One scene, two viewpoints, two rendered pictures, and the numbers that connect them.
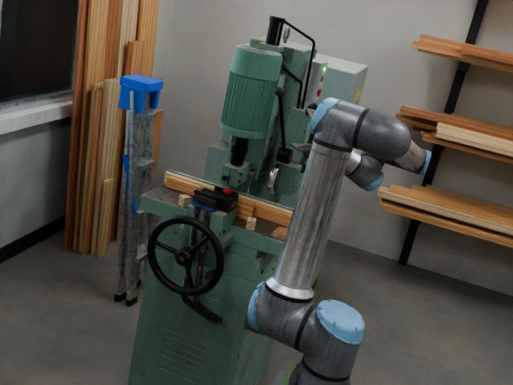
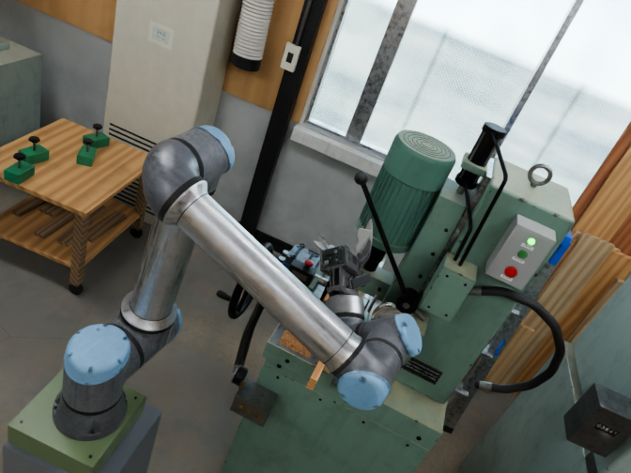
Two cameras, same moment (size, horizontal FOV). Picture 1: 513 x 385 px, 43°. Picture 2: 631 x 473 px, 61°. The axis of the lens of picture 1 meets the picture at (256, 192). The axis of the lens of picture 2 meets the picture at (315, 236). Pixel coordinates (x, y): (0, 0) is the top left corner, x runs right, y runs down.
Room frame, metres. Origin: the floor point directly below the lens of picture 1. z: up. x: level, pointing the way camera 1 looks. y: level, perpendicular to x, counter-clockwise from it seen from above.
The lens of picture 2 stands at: (1.94, -1.23, 1.99)
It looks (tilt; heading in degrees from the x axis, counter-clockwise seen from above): 33 degrees down; 81
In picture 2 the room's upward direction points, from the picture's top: 22 degrees clockwise
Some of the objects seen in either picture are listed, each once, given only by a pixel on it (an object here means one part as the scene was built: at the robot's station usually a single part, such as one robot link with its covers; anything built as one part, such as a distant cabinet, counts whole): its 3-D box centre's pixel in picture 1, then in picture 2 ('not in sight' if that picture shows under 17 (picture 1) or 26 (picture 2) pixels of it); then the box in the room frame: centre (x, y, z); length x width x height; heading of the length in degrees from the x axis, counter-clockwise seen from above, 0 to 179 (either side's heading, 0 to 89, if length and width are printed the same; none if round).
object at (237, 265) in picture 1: (232, 230); (367, 352); (2.45, 0.06, 0.76); 0.57 x 0.45 x 0.09; 164
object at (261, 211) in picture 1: (243, 206); (346, 312); (2.31, 0.04, 0.92); 0.66 x 0.02 x 0.04; 74
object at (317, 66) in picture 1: (313, 80); (519, 252); (2.60, -0.13, 1.40); 0.10 x 0.06 x 0.16; 164
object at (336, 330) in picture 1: (332, 336); (98, 364); (1.68, -0.31, 0.82); 0.17 x 0.15 x 0.18; 67
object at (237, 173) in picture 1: (236, 174); (368, 281); (2.35, 0.09, 1.03); 0.14 x 0.07 x 0.09; 164
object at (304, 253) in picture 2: (215, 198); (302, 262); (2.14, 0.14, 0.99); 0.13 x 0.11 x 0.06; 74
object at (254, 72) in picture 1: (250, 92); (404, 192); (2.33, 0.10, 1.35); 0.18 x 0.18 x 0.31
